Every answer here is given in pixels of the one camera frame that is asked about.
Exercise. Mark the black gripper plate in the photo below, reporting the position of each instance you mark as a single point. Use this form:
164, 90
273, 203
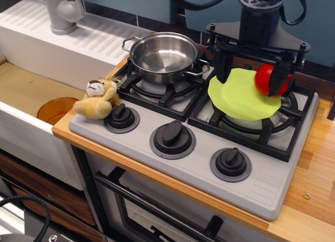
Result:
282, 50

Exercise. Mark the yellow stuffed lion toy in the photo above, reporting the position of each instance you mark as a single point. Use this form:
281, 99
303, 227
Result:
100, 99

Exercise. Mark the grey toy stove top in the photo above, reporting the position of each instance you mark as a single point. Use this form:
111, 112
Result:
236, 144

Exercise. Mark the black burner grate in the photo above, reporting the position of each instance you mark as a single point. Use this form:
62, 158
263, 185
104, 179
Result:
175, 101
276, 136

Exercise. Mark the grey toy faucet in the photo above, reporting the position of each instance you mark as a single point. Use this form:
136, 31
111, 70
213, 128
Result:
64, 15

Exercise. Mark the black right burner grate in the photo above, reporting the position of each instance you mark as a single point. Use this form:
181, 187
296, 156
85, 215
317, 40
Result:
276, 136

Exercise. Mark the light green plate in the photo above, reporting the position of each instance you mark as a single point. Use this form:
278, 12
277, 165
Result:
239, 98

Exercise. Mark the oven door window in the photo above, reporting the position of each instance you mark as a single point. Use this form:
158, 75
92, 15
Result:
151, 223

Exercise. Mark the red plastic apple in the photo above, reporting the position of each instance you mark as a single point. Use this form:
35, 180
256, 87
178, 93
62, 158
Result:
262, 80

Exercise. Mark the brown wooden drawer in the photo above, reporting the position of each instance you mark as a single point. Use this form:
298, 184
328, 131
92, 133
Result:
70, 211

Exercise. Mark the orange sink drain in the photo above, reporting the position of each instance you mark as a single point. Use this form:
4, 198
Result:
52, 111

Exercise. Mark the stainless steel pot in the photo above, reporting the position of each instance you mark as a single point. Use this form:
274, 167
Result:
165, 58

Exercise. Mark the black left burner grate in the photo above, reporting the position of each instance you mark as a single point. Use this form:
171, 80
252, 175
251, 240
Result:
175, 101

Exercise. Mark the black stove knob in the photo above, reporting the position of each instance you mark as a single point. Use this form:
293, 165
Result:
230, 165
122, 119
172, 141

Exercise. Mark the black middle stove knob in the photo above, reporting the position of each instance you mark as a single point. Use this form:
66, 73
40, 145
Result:
172, 141

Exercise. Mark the black right stove knob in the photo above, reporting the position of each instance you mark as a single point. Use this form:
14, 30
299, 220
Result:
230, 165

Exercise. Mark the black left stove knob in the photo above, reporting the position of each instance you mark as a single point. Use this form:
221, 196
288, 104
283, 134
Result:
122, 119

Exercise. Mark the black oven door handle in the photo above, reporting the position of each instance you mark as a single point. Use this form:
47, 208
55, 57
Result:
209, 234

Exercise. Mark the white toy sink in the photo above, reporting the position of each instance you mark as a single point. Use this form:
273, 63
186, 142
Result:
38, 66

